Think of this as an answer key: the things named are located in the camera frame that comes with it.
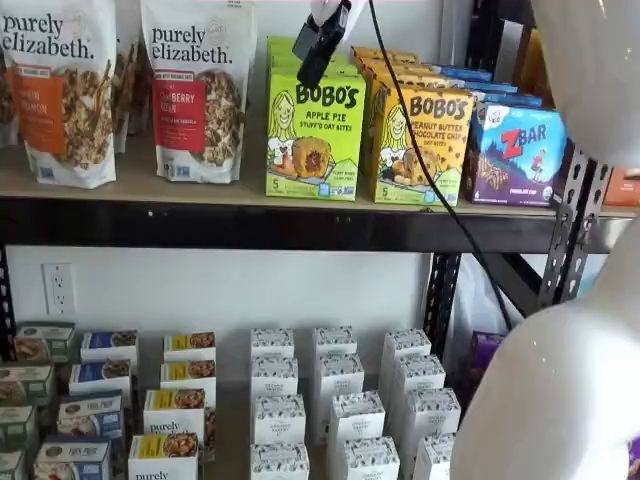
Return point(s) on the green granola box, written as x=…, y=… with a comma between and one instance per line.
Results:
x=10, y=465
x=17, y=425
x=47, y=337
x=25, y=382

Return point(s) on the black metal shelf rack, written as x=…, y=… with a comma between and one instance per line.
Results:
x=250, y=225

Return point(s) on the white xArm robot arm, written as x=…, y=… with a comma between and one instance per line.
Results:
x=550, y=400

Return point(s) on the white floral print box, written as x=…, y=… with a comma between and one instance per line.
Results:
x=274, y=375
x=279, y=462
x=279, y=420
x=406, y=345
x=342, y=377
x=371, y=460
x=434, y=457
x=432, y=415
x=272, y=342
x=334, y=340
x=420, y=375
x=356, y=417

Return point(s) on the granola bag red label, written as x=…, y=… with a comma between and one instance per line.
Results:
x=200, y=100

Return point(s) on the white plastic sheet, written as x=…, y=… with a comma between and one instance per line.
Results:
x=475, y=300

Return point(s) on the yellow Bobo's peanut butter box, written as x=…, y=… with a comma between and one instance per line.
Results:
x=415, y=81
x=390, y=65
x=380, y=52
x=420, y=150

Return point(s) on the light wooden shelf board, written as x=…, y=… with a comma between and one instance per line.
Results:
x=622, y=211
x=135, y=187

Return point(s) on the blue Zbar box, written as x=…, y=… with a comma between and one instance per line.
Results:
x=505, y=99
x=515, y=155
x=460, y=73
x=485, y=86

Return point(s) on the blue granola box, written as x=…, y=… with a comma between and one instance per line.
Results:
x=100, y=377
x=72, y=460
x=110, y=345
x=90, y=415

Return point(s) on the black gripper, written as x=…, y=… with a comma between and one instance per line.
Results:
x=330, y=27

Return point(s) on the orange snack box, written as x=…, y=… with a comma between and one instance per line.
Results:
x=622, y=187

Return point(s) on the white oatmeal boxes group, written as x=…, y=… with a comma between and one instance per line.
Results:
x=232, y=430

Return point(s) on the purple snack box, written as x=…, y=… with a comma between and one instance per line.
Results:
x=487, y=355

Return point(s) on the white wall outlet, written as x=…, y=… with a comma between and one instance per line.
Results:
x=58, y=288

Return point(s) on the green Bobo's apple pie box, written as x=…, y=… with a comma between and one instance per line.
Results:
x=315, y=140
x=285, y=65
x=280, y=44

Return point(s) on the yellow granola box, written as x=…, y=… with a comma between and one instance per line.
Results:
x=187, y=375
x=175, y=410
x=190, y=345
x=162, y=457

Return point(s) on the granola bag orange label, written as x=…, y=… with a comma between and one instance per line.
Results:
x=60, y=100

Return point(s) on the white granola bag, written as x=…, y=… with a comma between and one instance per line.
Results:
x=127, y=90
x=7, y=100

